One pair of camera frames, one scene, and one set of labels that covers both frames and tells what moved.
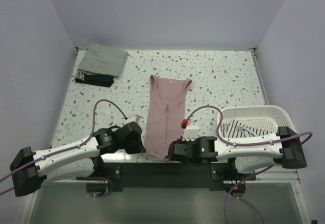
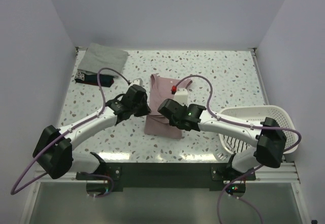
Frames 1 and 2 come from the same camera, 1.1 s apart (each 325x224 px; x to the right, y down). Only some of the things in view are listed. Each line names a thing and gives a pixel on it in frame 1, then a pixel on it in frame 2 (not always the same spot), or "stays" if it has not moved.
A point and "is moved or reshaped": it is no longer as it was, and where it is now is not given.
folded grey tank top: x=101 y=60 stays
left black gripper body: x=133 y=147 -> x=141 y=108
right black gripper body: x=183 y=141 -> x=172 y=123
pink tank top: x=166 y=115 is moved or reshaped
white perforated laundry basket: x=254 y=121 stays
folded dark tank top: x=97 y=80 stays
